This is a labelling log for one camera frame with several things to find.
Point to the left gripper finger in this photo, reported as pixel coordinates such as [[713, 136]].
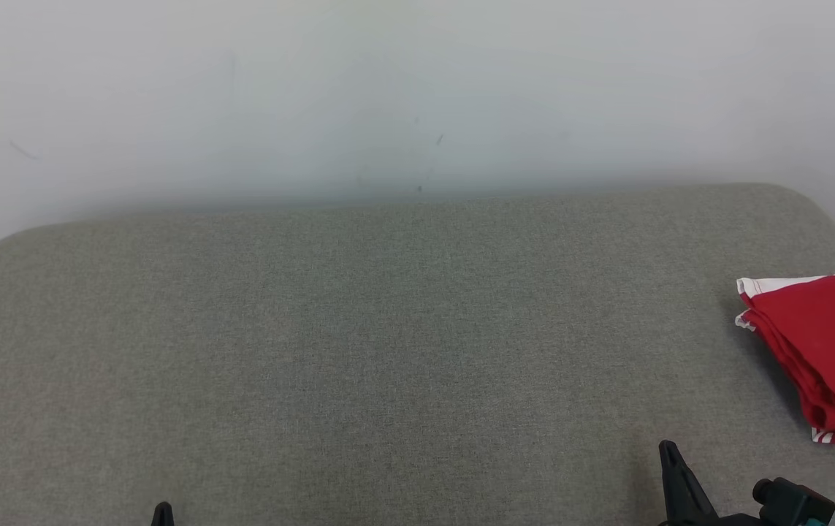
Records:
[[163, 516]]

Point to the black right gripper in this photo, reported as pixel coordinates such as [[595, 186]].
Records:
[[735, 521]]

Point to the red shorts with white stripe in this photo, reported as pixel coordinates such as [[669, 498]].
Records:
[[826, 321]]

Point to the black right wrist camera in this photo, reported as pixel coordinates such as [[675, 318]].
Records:
[[790, 502]]

